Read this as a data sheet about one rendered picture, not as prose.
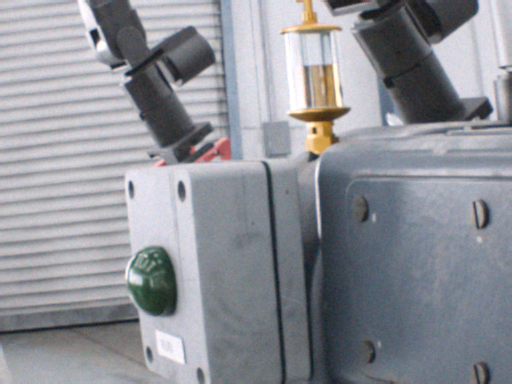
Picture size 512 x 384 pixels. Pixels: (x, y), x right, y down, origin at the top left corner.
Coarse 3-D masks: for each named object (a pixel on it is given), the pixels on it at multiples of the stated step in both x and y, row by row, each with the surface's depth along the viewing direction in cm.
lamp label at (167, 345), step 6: (156, 330) 46; (156, 336) 47; (162, 336) 46; (168, 336) 45; (174, 336) 45; (162, 342) 46; (168, 342) 45; (174, 342) 45; (180, 342) 44; (162, 348) 46; (168, 348) 45; (174, 348) 45; (180, 348) 44; (162, 354) 46; (168, 354) 45; (174, 354) 45; (180, 354) 44; (180, 360) 44
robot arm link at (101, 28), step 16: (80, 0) 142; (96, 0) 140; (112, 0) 140; (128, 0) 142; (96, 16) 140; (112, 16) 141; (128, 16) 142; (96, 32) 145; (112, 32) 141; (144, 32) 143; (96, 48) 145; (112, 48) 141; (112, 64) 146
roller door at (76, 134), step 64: (0, 0) 777; (64, 0) 801; (192, 0) 849; (0, 64) 780; (64, 64) 804; (0, 128) 782; (64, 128) 805; (128, 128) 829; (0, 192) 783; (64, 192) 807; (0, 256) 782; (64, 256) 808; (128, 256) 829; (0, 320) 780; (64, 320) 804; (128, 320) 829
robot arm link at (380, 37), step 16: (400, 0) 91; (416, 0) 91; (368, 16) 91; (384, 16) 90; (400, 16) 90; (416, 16) 93; (352, 32) 92; (368, 32) 90; (384, 32) 89; (400, 32) 90; (416, 32) 90; (432, 32) 93; (368, 48) 91; (384, 48) 90; (400, 48) 90; (416, 48) 90; (384, 64) 91; (400, 64) 90
